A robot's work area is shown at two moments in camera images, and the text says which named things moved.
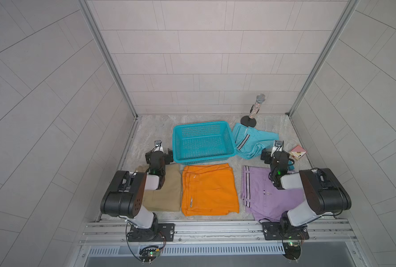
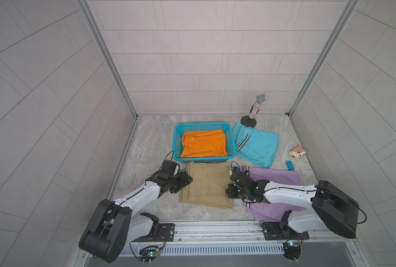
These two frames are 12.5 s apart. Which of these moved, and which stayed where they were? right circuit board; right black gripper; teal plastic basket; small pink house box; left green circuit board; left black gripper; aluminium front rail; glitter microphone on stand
Moved: left black gripper; right black gripper
Stayed: right circuit board; glitter microphone on stand; small pink house box; left green circuit board; aluminium front rail; teal plastic basket
